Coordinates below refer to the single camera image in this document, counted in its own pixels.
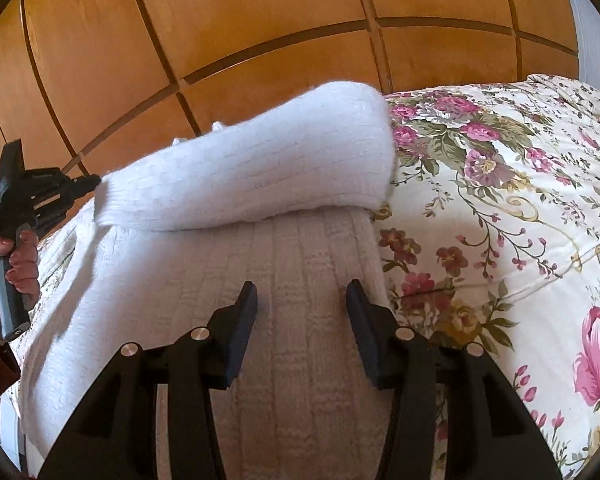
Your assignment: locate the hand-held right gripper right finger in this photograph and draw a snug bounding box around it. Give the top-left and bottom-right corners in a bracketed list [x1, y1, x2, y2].
[346, 280, 563, 480]

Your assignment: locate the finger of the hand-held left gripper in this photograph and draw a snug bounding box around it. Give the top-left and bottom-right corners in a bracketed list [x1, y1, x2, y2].
[27, 194, 83, 232]
[42, 173, 102, 198]

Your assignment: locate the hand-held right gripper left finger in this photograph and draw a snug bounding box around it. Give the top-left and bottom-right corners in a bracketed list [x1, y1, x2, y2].
[37, 281, 258, 480]

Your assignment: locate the white knitted sweater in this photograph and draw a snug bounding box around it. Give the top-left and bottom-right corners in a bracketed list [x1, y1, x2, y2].
[10, 79, 397, 480]

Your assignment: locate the person's left hand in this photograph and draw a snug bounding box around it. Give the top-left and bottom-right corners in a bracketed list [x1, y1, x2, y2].
[0, 229, 41, 323]

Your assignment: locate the floral bedspread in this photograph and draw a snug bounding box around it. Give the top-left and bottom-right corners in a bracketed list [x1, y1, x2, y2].
[2, 74, 600, 480]

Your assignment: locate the wooden headboard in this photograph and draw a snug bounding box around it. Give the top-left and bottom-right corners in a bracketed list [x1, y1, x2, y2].
[0, 0, 581, 203]

